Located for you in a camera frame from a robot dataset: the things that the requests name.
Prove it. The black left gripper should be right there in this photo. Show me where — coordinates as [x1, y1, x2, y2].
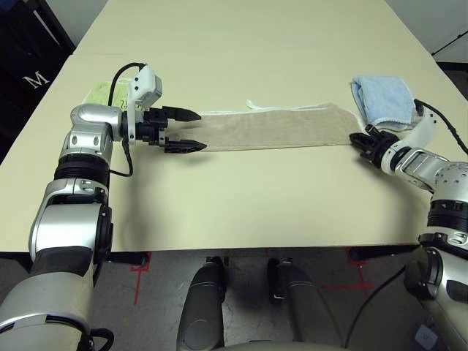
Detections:
[134, 105, 208, 154]

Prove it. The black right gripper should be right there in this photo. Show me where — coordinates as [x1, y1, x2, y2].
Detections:
[348, 124, 399, 170]

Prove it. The beige towel with white trim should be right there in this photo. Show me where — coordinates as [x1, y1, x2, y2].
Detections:
[197, 99, 363, 153]

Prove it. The blue folded towel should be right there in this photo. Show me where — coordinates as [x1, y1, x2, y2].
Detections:
[350, 75, 421, 132]

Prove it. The green folded towel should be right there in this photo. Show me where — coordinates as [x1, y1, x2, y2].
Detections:
[83, 76, 147, 113]

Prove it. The black table foot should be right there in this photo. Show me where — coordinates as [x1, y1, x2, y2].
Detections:
[349, 245, 421, 261]
[105, 252, 149, 266]

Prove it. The black cabinet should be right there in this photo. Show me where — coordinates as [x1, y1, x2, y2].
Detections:
[438, 61, 468, 88]

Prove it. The black metal rod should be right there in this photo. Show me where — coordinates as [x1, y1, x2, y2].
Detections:
[431, 31, 468, 58]

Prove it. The small blue-grey floor box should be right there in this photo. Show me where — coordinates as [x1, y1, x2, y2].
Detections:
[415, 323, 438, 348]

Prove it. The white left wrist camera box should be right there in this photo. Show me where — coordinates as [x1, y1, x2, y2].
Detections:
[122, 64, 164, 147]

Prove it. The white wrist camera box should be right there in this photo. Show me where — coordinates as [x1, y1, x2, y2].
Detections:
[122, 64, 164, 147]
[398, 104, 439, 143]

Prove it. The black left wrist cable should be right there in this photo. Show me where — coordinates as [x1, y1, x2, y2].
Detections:
[89, 62, 147, 351]

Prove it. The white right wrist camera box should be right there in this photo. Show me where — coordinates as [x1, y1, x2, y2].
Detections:
[398, 104, 439, 143]

